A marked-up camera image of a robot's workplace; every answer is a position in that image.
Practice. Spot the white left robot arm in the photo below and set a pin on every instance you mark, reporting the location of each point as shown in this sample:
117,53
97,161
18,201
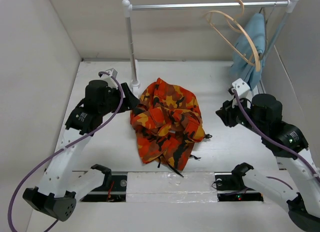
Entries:
55,196

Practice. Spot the grey hanger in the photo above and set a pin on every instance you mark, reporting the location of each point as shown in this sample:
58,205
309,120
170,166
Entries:
266,19

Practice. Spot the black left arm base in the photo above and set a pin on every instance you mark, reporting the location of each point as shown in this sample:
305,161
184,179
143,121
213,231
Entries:
115,191

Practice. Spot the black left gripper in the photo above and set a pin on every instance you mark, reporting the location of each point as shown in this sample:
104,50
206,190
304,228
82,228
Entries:
129,101

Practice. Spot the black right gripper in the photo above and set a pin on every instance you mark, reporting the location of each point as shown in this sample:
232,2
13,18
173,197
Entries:
226,113

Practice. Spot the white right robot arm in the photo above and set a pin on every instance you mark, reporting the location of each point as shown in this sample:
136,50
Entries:
263,116

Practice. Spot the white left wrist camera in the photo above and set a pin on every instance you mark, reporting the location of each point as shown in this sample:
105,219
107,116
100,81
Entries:
111,72

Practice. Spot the orange camouflage trousers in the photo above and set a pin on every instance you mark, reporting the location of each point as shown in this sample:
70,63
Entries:
168,123

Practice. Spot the light blue hanging cloth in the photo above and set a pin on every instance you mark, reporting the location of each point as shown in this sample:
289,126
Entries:
255,29

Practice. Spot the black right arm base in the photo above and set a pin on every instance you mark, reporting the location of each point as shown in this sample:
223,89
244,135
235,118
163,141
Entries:
230,190

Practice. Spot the silver white clothes rack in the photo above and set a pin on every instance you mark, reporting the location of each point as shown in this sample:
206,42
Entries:
185,31

